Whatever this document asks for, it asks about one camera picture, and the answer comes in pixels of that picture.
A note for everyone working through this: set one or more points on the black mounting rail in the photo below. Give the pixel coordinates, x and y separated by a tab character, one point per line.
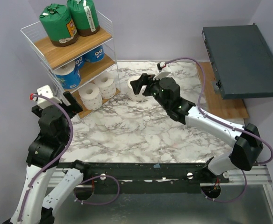
147	178

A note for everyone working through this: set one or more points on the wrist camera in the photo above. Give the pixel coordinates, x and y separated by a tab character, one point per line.
163	70
47	92

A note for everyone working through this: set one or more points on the aluminium extrusion rail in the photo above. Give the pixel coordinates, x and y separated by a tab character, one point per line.
84	190

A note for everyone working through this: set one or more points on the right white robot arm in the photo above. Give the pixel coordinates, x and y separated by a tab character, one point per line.
244	140

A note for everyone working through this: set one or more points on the green roll white label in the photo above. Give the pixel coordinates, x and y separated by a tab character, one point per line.
84	15

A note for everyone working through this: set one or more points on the wooden board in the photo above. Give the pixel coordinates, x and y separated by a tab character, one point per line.
213	102

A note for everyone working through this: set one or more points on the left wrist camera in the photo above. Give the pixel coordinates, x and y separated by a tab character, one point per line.
47	92

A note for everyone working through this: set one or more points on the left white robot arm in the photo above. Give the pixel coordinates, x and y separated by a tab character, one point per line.
35	206

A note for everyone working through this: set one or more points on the green roll orange label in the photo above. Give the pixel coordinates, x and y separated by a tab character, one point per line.
59	25

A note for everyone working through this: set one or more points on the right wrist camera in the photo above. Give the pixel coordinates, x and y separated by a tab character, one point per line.
163	70

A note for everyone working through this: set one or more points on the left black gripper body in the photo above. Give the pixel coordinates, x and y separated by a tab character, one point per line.
39	111

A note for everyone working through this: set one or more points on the white patterned roll blue dots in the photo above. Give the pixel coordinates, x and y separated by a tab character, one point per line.
90	96

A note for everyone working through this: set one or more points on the dark teal metal box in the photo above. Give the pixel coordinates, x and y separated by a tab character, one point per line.
241	61

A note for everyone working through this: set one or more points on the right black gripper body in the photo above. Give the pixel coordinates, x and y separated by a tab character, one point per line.
145	85

